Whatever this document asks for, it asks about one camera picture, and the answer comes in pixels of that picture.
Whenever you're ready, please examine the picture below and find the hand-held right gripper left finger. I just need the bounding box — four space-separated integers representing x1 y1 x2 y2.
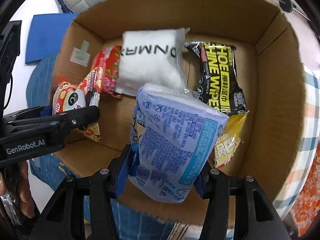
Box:
29 144 132 240

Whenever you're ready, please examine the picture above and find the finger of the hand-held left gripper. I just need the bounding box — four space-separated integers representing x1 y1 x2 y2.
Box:
3 106 53 123
0 105 101 140

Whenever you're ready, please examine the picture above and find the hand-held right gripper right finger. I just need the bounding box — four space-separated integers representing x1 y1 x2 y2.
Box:
194 162 292 240

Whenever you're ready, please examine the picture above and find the orange panda snack packet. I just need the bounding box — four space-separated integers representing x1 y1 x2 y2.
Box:
51 71 102 143

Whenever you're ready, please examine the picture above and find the yellow snack packet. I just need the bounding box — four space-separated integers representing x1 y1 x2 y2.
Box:
212 112 249 169

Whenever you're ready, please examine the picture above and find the red floral packet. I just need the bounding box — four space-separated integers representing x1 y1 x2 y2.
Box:
91 45 123 98

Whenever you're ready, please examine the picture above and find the light blue tissue packet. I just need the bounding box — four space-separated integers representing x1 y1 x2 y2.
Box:
127 82 229 203

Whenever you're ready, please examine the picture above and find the white soft pouch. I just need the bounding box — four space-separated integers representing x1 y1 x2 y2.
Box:
116 27 191 97

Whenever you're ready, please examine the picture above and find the black wet wipes packet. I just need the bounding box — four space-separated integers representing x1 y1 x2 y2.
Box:
185 41 249 116

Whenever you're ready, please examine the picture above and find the cardboard box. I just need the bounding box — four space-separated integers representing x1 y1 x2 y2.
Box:
51 0 310 228

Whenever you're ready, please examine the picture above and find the person's left hand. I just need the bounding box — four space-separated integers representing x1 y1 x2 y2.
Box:
0 160 35 218

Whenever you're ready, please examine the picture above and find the blue foam cushion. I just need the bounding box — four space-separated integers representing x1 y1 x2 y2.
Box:
25 12 81 66

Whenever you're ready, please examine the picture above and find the orange floral blanket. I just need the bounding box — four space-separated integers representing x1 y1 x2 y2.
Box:
291 150 320 238

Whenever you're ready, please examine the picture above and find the short barbell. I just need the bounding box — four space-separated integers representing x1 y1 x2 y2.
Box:
278 0 315 22

